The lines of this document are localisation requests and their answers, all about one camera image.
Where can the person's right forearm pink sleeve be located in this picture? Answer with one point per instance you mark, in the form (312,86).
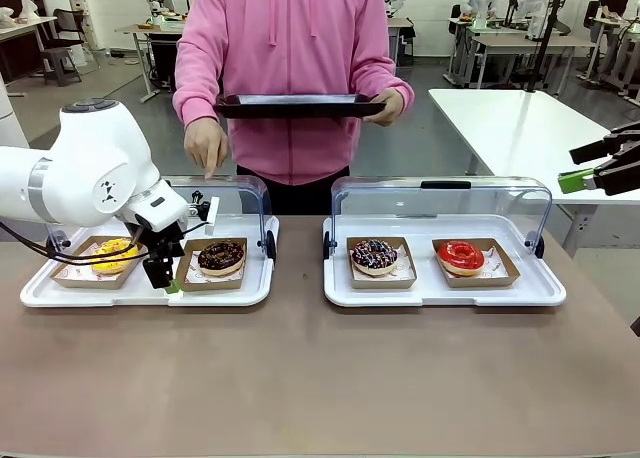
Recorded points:
(197,93)

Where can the pink hoodie torso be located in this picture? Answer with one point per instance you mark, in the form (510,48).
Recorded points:
(290,53)

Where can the chocolate donut with coloured sprinkles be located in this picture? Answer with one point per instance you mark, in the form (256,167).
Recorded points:
(374,258)

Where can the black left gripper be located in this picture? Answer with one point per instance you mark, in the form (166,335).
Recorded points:
(162,243)

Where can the black stand pole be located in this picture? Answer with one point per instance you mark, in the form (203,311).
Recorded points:
(545,38)

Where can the wooden background desk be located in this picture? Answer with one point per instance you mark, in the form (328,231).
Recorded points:
(25,28)

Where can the black background chair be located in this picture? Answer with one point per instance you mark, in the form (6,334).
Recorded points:
(62,53)

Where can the person's right hand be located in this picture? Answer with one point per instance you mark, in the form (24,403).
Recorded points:
(206,143)

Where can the red glazed donut in tray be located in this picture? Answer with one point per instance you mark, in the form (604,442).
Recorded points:
(480,282)

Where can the white printed paper liner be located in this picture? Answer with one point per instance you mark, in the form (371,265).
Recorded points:
(496,268)
(406,273)
(75,274)
(194,277)

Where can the white display tray base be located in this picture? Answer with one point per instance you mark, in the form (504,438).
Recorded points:
(100,298)
(430,293)

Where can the black trousers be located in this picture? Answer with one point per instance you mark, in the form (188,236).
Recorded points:
(300,198)

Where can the chocolate donut with nuts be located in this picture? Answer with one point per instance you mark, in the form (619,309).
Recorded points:
(222,258)

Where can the chocolate sprinkled donut in tray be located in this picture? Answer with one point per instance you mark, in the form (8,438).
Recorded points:
(382,284)

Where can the long grey background desk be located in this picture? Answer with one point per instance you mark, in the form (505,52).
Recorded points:
(525,43)

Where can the black serving tray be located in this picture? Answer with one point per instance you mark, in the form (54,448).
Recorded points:
(300,109)

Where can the background person in black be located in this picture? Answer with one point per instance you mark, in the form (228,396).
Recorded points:
(612,3)

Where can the clear display lid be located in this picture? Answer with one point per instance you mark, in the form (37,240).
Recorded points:
(450,203)
(250,203)

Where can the white side table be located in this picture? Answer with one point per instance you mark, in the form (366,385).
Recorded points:
(510,123)

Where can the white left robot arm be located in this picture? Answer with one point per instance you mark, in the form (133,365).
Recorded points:
(100,148)

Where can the person's left hand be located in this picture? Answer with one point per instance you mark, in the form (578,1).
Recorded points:
(392,108)

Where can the white cabinet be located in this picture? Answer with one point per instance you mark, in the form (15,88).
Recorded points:
(10,113)

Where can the person's left forearm pink sleeve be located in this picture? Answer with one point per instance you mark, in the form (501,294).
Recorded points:
(395,83)

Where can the yellow sprinkled donut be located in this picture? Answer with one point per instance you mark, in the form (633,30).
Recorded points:
(117,258)
(75,280)

